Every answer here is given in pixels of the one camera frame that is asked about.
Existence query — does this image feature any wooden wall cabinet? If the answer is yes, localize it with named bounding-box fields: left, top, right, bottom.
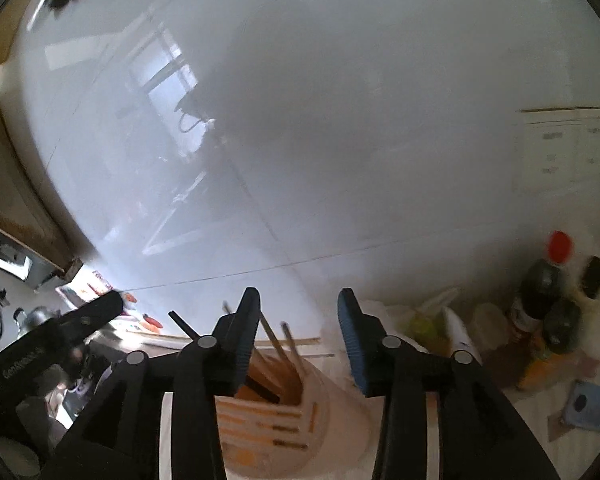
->
left=0, top=35, right=86, bottom=281

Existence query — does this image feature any white wall socket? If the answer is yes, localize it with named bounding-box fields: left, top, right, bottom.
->
left=522, top=122, right=578, bottom=191

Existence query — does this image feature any white packet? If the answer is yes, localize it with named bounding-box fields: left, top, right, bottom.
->
left=440, top=305, right=481, bottom=356

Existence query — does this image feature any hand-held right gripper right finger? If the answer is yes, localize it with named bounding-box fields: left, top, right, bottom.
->
left=336, top=288, right=562, bottom=480

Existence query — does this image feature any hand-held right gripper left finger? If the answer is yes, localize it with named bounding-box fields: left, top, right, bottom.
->
left=42, top=286, right=262, bottom=480

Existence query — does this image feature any stainless steel steamer pot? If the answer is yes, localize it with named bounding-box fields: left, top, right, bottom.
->
left=12, top=305, right=61, bottom=341

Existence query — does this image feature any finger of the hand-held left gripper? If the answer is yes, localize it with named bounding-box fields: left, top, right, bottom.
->
left=54, top=290, right=127, bottom=347

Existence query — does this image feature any striped cat print table mat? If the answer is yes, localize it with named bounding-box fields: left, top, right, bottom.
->
left=160, top=360, right=600, bottom=480

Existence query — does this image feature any orange label bottle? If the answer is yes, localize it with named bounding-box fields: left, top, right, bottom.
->
left=517, top=297, right=583, bottom=393

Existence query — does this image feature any red cap dark sauce bottle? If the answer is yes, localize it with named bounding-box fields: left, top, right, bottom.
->
left=510, top=231, right=573, bottom=341

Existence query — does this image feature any blue smartphone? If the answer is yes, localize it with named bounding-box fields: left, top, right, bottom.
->
left=562, top=380, right=600, bottom=433

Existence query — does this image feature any dark wooden chopstick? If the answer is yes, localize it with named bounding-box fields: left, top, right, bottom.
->
left=168, top=311, right=282, bottom=404
left=258, top=310, right=291, bottom=368
left=281, top=321, right=308, bottom=373

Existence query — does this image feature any cream cylindrical utensil holder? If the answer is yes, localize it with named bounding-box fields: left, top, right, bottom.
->
left=215, top=345, right=376, bottom=480

